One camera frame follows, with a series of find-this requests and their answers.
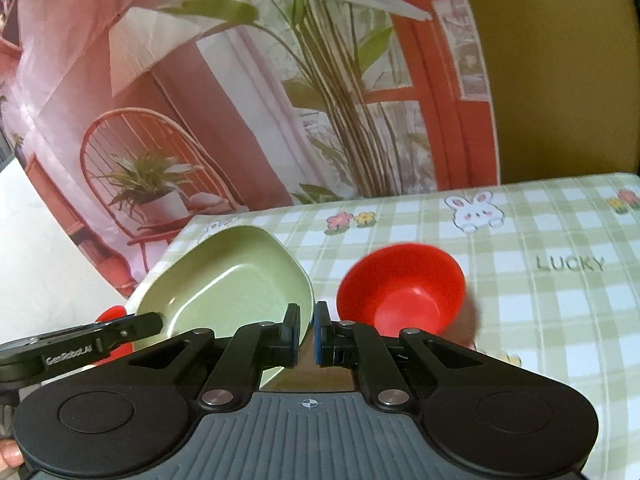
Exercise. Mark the person's left hand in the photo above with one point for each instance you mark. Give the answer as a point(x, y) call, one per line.
point(9, 454)

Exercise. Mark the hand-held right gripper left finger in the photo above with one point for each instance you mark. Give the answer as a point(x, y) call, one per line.
point(291, 345)

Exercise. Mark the printed backdrop cloth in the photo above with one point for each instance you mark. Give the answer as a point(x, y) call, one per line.
point(240, 110)

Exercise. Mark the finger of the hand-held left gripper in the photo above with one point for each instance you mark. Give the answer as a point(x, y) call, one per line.
point(131, 327)

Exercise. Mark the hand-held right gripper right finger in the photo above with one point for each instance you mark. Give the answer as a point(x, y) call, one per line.
point(318, 345)

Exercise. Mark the green square plate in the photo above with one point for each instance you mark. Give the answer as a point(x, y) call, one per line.
point(225, 280)

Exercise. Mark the green checked tablecloth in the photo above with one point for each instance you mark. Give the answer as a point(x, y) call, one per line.
point(525, 300)

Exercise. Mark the red bowl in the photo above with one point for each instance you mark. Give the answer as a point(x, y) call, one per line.
point(400, 285)
point(111, 313)

